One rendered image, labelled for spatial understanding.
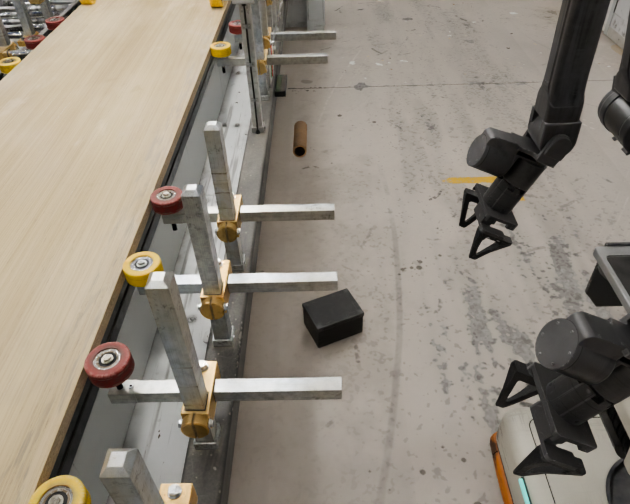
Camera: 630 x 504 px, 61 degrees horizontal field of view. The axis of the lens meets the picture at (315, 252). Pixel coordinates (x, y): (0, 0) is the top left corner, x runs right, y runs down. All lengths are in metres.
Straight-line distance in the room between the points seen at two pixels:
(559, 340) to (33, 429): 0.79
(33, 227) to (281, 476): 1.06
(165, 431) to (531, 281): 1.75
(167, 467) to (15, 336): 0.39
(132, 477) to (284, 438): 1.27
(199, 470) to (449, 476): 0.99
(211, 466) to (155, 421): 0.23
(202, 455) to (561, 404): 0.67
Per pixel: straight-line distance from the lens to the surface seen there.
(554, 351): 0.63
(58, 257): 1.29
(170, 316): 0.82
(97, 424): 1.14
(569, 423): 0.73
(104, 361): 1.03
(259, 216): 1.36
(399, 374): 2.06
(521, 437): 1.68
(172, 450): 1.23
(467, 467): 1.91
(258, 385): 1.03
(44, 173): 1.61
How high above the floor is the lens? 1.66
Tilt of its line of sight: 41 degrees down
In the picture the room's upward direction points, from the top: 2 degrees counter-clockwise
